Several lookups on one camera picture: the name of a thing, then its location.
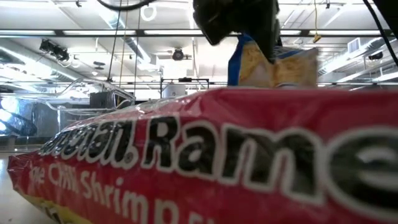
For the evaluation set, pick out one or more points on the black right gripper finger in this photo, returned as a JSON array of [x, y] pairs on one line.
[[267, 28]]

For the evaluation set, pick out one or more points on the blue Maruchan ramen pack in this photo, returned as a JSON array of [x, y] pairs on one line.
[[295, 71]]

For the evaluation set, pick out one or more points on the yellow hanging hook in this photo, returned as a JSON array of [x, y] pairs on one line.
[[316, 38]]

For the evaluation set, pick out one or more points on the round black ceiling spotlight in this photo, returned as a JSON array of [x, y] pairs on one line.
[[178, 54]]

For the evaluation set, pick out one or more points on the white cylinder container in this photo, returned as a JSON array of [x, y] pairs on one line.
[[174, 91]]

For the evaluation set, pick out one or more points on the white air vent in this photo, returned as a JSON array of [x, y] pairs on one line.
[[354, 45]]

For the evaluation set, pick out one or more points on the black box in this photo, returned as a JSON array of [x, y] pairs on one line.
[[102, 100]]

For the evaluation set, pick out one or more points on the black ceiling device cluster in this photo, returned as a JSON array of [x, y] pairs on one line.
[[56, 51]]

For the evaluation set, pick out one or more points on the red and green ramen pack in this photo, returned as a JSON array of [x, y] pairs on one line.
[[217, 186]]

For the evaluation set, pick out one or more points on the clear plastic bin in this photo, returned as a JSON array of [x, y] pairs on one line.
[[62, 118]]

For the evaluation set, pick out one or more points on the silver ceiling duct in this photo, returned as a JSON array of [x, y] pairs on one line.
[[136, 49]]

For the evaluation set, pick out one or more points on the black dome camera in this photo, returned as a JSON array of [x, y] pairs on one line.
[[375, 56]]

